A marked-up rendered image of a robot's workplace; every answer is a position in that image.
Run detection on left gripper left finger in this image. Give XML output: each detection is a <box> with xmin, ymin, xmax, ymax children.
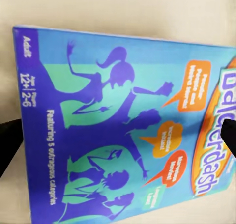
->
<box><xmin>0</xmin><ymin>119</ymin><xmax>23</xmax><ymax>177</ymax></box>

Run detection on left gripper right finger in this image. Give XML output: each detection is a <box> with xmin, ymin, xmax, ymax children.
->
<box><xmin>220</xmin><ymin>118</ymin><xmax>236</xmax><ymax>158</ymax></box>

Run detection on board game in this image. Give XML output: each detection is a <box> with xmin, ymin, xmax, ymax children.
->
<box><xmin>12</xmin><ymin>23</ymin><xmax>236</xmax><ymax>224</ymax></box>

